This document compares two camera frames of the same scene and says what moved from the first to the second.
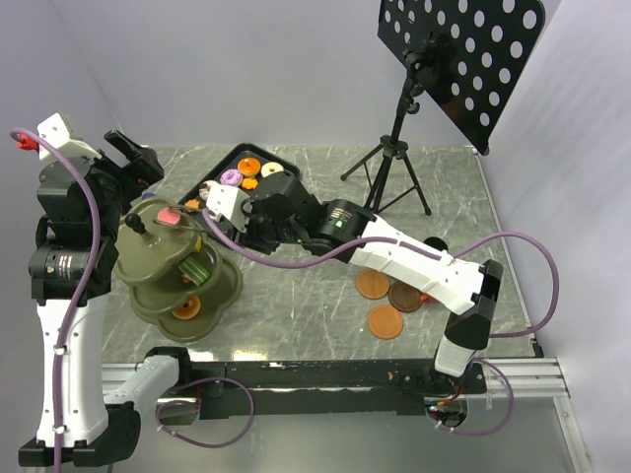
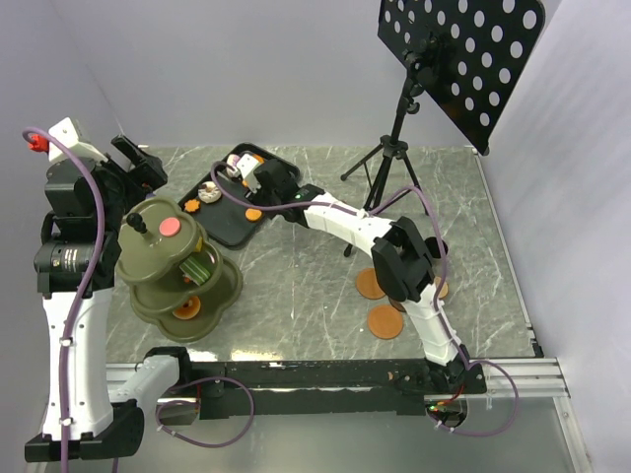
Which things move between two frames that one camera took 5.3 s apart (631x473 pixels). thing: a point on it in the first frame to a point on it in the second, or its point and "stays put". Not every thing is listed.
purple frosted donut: x=231 y=177 to x=232 y=160
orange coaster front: x=385 y=321 stays put
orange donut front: x=189 y=308 stays put
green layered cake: x=194 y=271 stays put
